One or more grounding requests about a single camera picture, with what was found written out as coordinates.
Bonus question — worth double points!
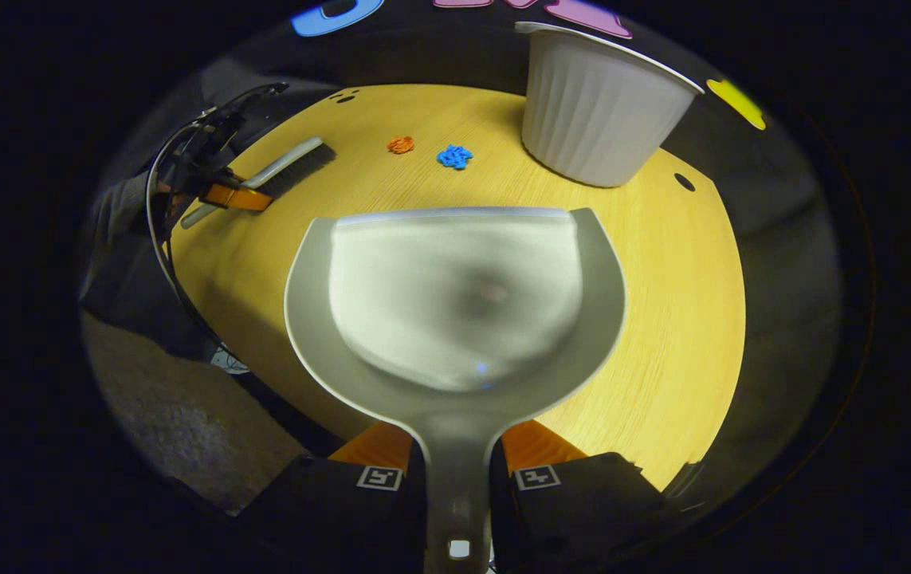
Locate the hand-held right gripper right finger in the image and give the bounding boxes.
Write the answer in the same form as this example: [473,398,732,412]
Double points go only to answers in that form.
[489,419,695,574]

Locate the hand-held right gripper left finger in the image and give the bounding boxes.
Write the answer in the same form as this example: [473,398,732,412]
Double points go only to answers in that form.
[236,421,429,574]

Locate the small white broom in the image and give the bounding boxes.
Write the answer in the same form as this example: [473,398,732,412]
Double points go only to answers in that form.
[181,136,337,230]

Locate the white grey dustpan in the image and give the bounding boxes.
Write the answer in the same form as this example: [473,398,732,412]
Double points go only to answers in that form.
[284,207,628,574]

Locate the white ribbed garbage bin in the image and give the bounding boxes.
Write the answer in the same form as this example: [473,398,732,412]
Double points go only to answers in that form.
[516,22,705,189]

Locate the wooden desktop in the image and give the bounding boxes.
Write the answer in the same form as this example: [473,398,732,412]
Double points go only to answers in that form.
[171,84,747,491]

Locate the white shoe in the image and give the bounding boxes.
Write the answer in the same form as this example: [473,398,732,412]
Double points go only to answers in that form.
[210,347,250,375]

